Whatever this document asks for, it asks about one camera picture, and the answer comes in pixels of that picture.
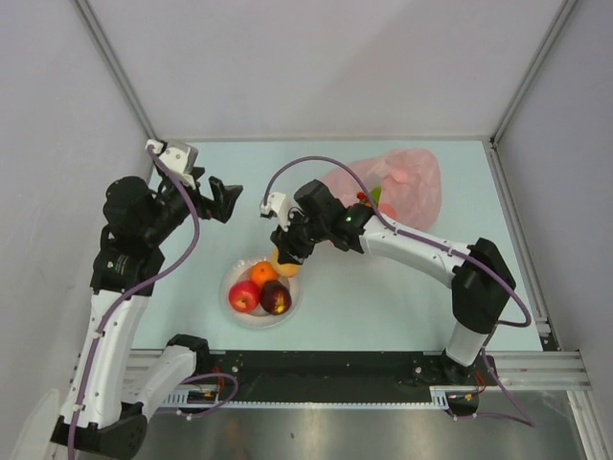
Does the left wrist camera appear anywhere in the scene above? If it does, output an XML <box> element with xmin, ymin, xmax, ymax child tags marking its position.
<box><xmin>146</xmin><ymin>139</ymin><xmax>198</xmax><ymax>190</ymax></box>

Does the left aluminium frame post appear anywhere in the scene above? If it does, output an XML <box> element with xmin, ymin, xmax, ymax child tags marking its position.
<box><xmin>72</xmin><ymin>0</ymin><xmax>158</xmax><ymax>139</ymax></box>

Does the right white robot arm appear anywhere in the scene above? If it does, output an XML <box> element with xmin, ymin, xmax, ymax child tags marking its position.
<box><xmin>260</xmin><ymin>180</ymin><xmax>516</xmax><ymax>384</ymax></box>

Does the white plate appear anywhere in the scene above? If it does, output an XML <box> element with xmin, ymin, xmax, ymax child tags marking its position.
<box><xmin>219</xmin><ymin>257</ymin><xmax>302</xmax><ymax>329</ymax></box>

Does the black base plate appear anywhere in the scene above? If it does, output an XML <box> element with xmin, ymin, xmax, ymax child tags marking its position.
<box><xmin>176</xmin><ymin>351</ymin><xmax>495</xmax><ymax>414</ymax></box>

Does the fake yellow fruit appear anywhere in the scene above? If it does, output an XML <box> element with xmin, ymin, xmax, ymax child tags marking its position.
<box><xmin>269</xmin><ymin>248</ymin><xmax>300</xmax><ymax>278</ymax></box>

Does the aluminium front rail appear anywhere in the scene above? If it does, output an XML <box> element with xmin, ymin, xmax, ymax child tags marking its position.
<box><xmin>119</xmin><ymin>349</ymin><xmax>592</xmax><ymax>391</ymax></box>

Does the fake dark purple fruit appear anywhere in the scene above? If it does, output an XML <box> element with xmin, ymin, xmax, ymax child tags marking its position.
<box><xmin>260</xmin><ymin>281</ymin><xmax>293</xmax><ymax>315</ymax></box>

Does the aluminium rail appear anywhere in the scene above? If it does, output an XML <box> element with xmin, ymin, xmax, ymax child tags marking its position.
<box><xmin>483</xmin><ymin>140</ymin><xmax>560</xmax><ymax>352</ymax></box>
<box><xmin>119</xmin><ymin>349</ymin><xmax>592</xmax><ymax>391</ymax></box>

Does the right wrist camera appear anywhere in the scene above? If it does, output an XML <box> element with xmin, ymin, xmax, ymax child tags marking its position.
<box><xmin>260</xmin><ymin>192</ymin><xmax>291</xmax><ymax>232</ymax></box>

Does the aluminium frame post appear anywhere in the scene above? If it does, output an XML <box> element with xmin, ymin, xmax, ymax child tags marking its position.
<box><xmin>488</xmin><ymin>0</ymin><xmax>580</xmax><ymax>149</ymax></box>
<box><xmin>72</xmin><ymin>0</ymin><xmax>158</xmax><ymax>139</ymax></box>

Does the white cable duct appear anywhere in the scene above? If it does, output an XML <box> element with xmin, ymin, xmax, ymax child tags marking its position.
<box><xmin>161</xmin><ymin>384</ymin><xmax>449</xmax><ymax>411</ymax></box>

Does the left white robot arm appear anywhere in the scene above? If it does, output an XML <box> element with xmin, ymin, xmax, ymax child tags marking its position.
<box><xmin>51</xmin><ymin>172</ymin><xmax>243</xmax><ymax>459</ymax></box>

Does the fake red apple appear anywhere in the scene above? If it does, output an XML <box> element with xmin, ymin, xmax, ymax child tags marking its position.
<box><xmin>228</xmin><ymin>280</ymin><xmax>261</xmax><ymax>313</ymax></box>

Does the pink plastic bag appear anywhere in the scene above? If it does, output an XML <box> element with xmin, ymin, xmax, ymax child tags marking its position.
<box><xmin>322</xmin><ymin>149</ymin><xmax>442</xmax><ymax>231</ymax></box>

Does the fake orange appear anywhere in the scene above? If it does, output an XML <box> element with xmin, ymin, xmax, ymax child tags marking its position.
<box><xmin>249</xmin><ymin>261</ymin><xmax>280</xmax><ymax>288</ymax></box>

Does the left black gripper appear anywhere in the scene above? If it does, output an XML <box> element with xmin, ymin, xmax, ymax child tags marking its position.
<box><xmin>143</xmin><ymin>167</ymin><xmax>240</xmax><ymax>244</ymax></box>

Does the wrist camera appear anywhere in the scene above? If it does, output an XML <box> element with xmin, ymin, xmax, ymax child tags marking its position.
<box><xmin>260</xmin><ymin>192</ymin><xmax>291</xmax><ymax>232</ymax></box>
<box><xmin>146</xmin><ymin>139</ymin><xmax>198</xmax><ymax>190</ymax></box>

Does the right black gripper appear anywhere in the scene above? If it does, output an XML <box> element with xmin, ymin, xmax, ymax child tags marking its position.
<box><xmin>270</xmin><ymin>208</ymin><xmax>328</xmax><ymax>266</ymax></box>

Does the fake cherry tomatoes bunch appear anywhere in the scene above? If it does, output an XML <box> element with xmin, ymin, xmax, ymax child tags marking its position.
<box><xmin>356</xmin><ymin>187</ymin><xmax>382</xmax><ymax>207</ymax></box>

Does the right side aluminium rail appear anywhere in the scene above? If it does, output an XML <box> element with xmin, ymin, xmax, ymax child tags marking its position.
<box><xmin>483</xmin><ymin>140</ymin><xmax>560</xmax><ymax>352</ymax></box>

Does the right aluminium frame post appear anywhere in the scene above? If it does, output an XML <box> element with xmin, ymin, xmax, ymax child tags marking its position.
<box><xmin>488</xmin><ymin>0</ymin><xmax>580</xmax><ymax>149</ymax></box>

